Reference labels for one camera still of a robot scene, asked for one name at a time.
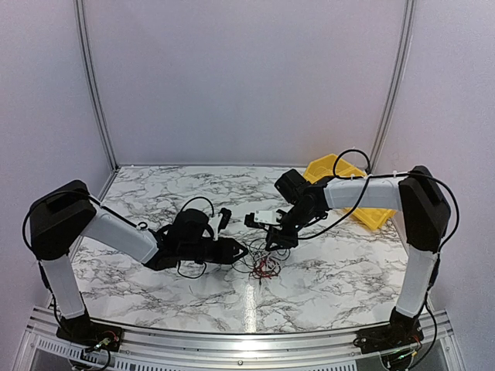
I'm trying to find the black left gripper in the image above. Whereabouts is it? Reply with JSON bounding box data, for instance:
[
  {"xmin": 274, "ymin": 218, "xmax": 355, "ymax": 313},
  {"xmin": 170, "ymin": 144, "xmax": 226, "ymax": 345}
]
[{"xmin": 179, "ymin": 237, "xmax": 248, "ymax": 264}]

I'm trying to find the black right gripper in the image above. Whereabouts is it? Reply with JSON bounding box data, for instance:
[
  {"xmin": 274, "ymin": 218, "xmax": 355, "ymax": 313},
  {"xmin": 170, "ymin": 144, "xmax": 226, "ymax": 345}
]
[{"xmin": 265, "ymin": 203, "xmax": 319, "ymax": 252}]

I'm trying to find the cable bundle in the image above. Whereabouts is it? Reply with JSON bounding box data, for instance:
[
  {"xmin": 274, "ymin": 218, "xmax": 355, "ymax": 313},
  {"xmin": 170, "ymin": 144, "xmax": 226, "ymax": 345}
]
[{"xmin": 231, "ymin": 237, "xmax": 291, "ymax": 286}]

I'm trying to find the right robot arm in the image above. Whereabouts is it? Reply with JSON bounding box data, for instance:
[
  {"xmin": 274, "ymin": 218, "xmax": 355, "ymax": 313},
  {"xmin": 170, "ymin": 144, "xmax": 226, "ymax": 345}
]
[{"xmin": 254, "ymin": 165, "xmax": 459, "ymax": 347}]

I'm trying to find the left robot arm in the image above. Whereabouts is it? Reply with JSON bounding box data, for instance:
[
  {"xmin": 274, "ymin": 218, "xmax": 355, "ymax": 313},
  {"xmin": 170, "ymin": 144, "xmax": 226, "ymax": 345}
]
[{"xmin": 22, "ymin": 180, "xmax": 248, "ymax": 344}]

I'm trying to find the yellow three-compartment bin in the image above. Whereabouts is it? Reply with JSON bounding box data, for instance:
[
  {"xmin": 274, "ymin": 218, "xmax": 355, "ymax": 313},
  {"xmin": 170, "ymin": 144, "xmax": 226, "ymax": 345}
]
[{"xmin": 303, "ymin": 154, "xmax": 403, "ymax": 230}]

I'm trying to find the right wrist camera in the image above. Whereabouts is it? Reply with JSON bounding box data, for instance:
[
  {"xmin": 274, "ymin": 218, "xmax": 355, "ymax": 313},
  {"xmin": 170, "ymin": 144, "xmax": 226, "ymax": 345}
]
[{"xmin": 244, "ymin": 210, "xmax": 282, "ymax": 229}]

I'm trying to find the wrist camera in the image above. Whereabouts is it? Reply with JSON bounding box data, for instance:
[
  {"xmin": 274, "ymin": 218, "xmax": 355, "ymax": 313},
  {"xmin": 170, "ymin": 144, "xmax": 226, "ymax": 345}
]
[
  {"xmin": 209, "ymin": 208, "xmax": 232, "ymax": 241},
  {"xmin": 244, "ymin": 210, "xmax": 282, "ymax": 229}
]

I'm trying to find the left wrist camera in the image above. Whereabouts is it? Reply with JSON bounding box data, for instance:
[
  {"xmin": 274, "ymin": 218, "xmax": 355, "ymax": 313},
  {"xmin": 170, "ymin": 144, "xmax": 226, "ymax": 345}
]
[{"xmin": 209, "ymin": 208, "xmax": 232, "ymax": 241}]

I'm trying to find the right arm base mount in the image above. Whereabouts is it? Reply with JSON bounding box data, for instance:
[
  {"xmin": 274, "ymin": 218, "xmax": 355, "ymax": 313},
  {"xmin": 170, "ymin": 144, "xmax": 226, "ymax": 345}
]
[{"xmin": 353, "ymin": 324, "xmax": 424, "ymax": 370}]

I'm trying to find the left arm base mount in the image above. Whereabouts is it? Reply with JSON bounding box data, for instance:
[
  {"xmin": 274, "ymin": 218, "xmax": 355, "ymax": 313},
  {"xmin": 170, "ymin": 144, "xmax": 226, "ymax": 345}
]
[{"xmin": 56, "ymin": 317, "xmax": 124, "ymax": 370}]

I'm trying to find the aluminium front rail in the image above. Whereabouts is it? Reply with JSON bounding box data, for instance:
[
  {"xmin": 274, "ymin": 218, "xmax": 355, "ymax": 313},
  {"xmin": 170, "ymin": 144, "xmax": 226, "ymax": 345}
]
[{"xmin": 13, "ymin": 307, "xmax": 467, "ymax": 370}]

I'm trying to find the left aluminium corner post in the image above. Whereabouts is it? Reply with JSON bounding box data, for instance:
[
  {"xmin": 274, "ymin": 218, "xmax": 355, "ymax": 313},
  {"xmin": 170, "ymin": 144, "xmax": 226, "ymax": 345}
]
[{"xmin": 73, "ymin": 0, "xmax": 119, "ymax": 172}]

